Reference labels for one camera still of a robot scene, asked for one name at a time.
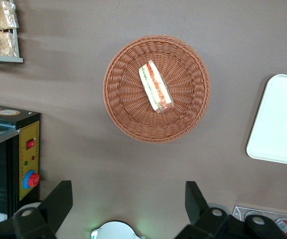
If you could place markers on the cream plastic tray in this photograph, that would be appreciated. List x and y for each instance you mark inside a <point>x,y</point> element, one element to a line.
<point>280,119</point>

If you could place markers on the clear acrylic bottle rack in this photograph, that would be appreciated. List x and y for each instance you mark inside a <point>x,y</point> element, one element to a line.
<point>267,212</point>

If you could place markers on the grey snack tray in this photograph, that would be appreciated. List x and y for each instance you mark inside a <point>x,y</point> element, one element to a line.
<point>17,49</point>

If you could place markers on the brown round wicker basket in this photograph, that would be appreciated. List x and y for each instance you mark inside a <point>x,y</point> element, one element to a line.
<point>183,119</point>

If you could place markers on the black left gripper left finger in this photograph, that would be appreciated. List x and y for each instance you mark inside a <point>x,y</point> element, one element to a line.
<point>46,214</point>

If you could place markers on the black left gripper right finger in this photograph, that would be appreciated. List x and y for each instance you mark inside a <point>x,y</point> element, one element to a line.
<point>203,221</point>

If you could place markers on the black food warmer appliance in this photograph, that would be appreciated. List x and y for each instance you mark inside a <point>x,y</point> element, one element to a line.
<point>14,139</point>

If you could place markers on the triangle sandwich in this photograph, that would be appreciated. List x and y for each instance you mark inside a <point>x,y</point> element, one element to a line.
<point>155,87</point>

